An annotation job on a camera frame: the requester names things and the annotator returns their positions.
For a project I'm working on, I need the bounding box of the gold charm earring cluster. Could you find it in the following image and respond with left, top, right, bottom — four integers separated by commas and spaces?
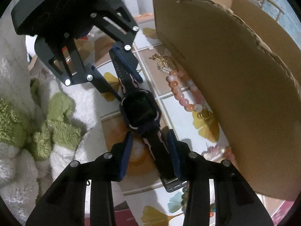
149, 53, 177, 74

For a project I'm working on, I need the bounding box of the white green fluffy blanket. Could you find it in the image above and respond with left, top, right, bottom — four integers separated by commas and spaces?
1, 11, 108, 225

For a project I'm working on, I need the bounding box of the floral patterned tablecloth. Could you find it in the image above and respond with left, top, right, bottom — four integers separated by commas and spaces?
27, 11, 273, 225

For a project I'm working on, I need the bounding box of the brown cardboard box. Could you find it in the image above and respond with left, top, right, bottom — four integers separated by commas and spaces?
153, 0, 300, 201

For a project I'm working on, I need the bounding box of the wooden chair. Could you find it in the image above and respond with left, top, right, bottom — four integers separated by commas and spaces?
259, 0, 285, 21

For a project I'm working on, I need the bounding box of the pink orange bead bracelet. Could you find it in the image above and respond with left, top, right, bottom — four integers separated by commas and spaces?
165, 69, 208, 113

